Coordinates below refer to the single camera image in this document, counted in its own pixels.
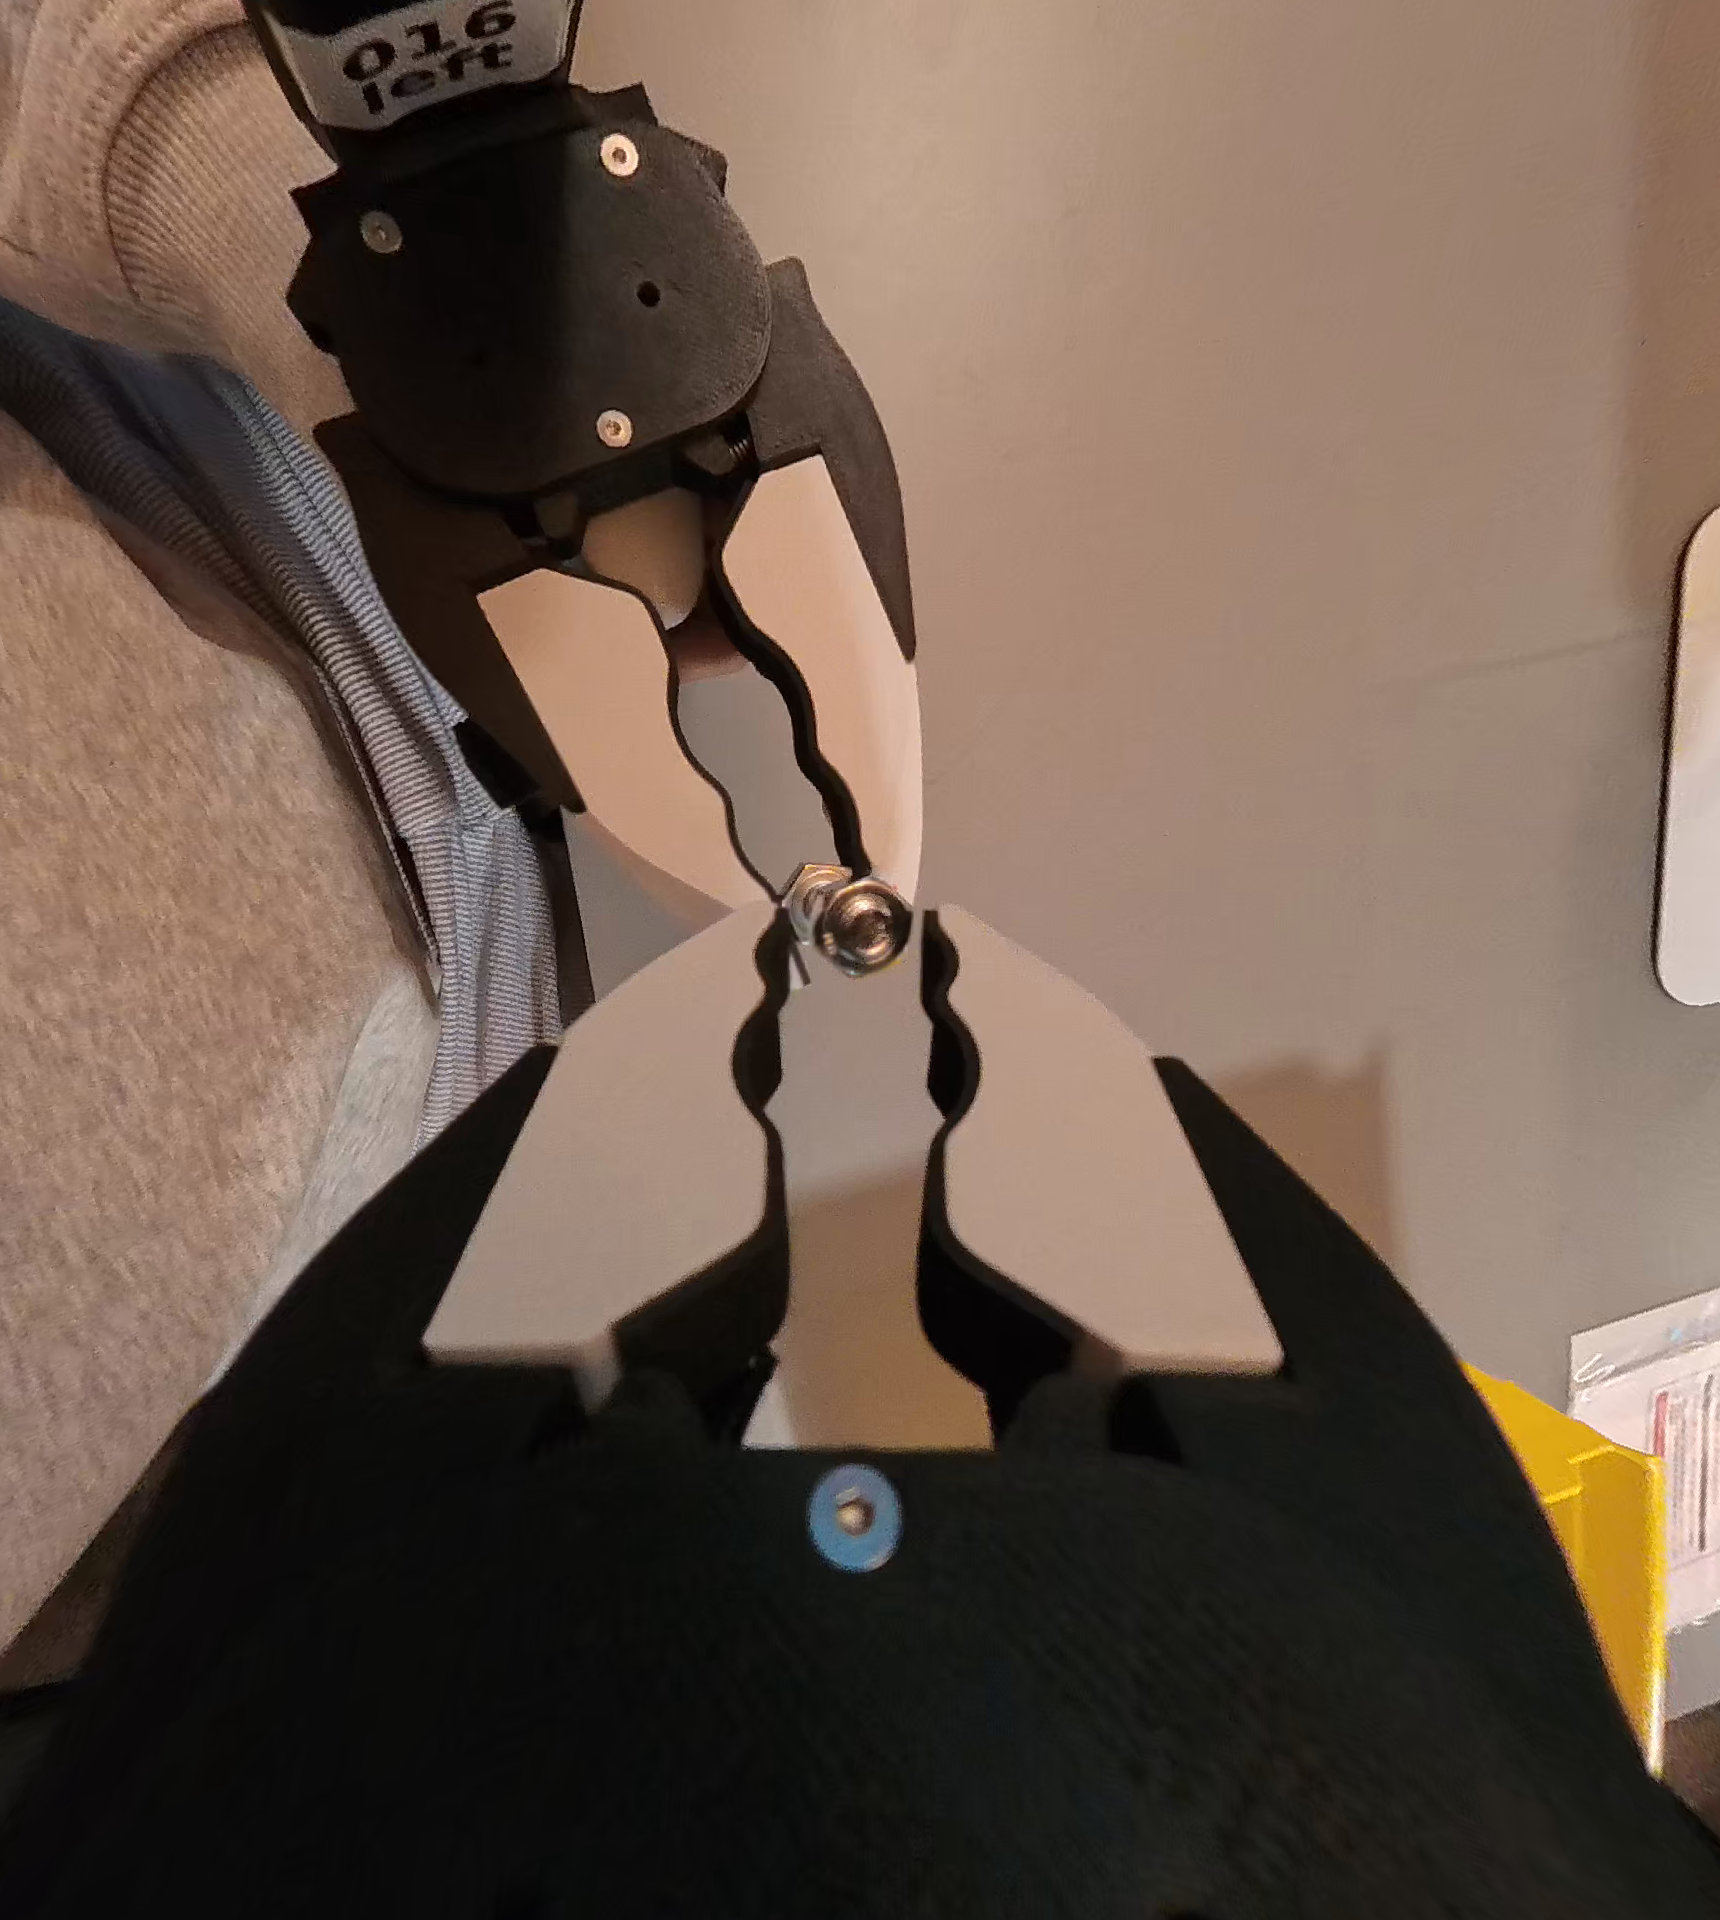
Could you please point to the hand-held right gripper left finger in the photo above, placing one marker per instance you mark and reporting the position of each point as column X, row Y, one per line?
column 606, row 1186

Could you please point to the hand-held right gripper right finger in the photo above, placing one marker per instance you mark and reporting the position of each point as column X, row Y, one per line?
column 1100, row 1199

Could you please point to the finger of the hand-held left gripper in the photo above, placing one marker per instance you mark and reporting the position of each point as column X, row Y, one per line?
column 861, row 675
column 606, row 719

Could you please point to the steel hex bolt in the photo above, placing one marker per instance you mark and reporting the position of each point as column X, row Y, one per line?
column 801, row 901

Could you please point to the silver steel bolt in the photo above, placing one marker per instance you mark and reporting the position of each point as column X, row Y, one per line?
column 893, row 930

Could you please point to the yellow plastic bin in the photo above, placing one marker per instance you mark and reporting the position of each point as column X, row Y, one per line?
column 1595, row 1530

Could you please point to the person's left forearm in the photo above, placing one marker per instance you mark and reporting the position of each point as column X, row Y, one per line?
column 126, row 149

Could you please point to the grey desk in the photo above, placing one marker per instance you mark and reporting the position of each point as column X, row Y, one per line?
column 1326, row 450

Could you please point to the person's left hand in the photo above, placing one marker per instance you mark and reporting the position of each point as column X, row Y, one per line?
column 718, row 645

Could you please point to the striped blue shirt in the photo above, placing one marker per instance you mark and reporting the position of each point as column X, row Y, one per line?
column 350, row 600

